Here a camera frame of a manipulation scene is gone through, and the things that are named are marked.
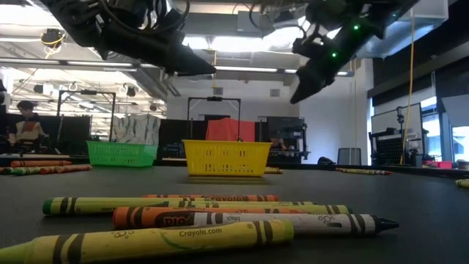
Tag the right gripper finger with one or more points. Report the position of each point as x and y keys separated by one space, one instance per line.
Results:
x=311 y=80

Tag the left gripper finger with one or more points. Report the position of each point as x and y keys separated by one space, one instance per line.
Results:
x=183 y=60

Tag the yellow plastic basket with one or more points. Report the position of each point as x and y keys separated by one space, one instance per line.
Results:
x=226 y=158

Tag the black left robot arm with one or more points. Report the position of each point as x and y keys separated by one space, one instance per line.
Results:
x=73 y=18

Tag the long ceiling light tube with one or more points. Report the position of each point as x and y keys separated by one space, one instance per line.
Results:
x=99 y=63
x=244 y=69
x=342 y=73

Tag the black equipment rack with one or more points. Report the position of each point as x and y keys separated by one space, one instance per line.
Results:
x=289 y=132

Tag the person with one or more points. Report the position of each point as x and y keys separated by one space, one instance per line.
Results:
x=27 y=130
x=278 y=143

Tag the black partition panel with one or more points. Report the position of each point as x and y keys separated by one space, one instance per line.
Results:
x=176 y=132
x=75 y=133

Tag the black round object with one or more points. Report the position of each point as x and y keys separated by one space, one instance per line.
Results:
x=325 y=161

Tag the white patterned fabric sheet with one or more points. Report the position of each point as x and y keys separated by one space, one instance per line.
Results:
x=136 y=128

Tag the red fabric panel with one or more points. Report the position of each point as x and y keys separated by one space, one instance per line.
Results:
x=231 y=130

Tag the grey waste bin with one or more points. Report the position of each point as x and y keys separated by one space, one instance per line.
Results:
x=349 y=157

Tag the grey framed board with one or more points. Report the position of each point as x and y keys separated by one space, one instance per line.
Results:
x=388 y=121

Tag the black ceiling-mounted device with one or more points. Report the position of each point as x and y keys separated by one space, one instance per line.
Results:
x=52 y=37

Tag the green plastic basket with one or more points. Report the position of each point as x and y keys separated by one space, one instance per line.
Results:
x=122 y=154

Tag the black crayon white wrapper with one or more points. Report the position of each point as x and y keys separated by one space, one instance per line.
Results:
x=311 y=222

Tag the red box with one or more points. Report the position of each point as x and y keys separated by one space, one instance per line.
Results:
x=439 y=164

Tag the grey wall vent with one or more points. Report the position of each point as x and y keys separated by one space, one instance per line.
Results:
x=218 y=91
x=275 y=92

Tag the black rectangular frame stand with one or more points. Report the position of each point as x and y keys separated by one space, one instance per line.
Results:
x=214 y=98
x=88 y=92

